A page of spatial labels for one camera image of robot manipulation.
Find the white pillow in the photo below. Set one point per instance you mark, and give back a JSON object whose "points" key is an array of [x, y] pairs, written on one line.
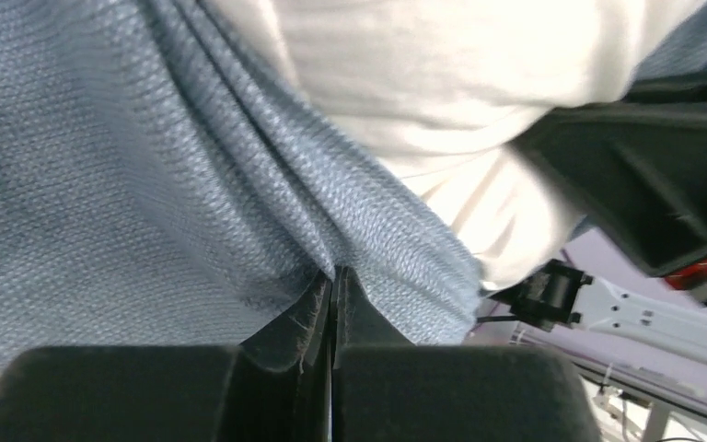
{"points": [[437, 90]]}

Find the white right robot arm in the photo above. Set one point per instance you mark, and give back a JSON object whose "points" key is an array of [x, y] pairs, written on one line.
{"points": [[558, 294]]}

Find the blue pillowcase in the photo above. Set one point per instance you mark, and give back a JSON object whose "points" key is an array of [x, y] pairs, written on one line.
{"points": [[161, 183]]}

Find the aluminium table frame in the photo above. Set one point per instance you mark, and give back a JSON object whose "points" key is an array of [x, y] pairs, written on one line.
{"points": [[666, 403]]}

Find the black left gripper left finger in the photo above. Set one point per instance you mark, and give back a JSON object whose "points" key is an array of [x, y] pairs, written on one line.
{"points": [[271, 387]]}

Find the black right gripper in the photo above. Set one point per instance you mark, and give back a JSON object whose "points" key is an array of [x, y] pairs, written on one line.
{"points": [[638, 168]]}

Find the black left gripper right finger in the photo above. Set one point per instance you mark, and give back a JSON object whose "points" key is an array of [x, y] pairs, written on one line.
{"points": [[386, 389]]}

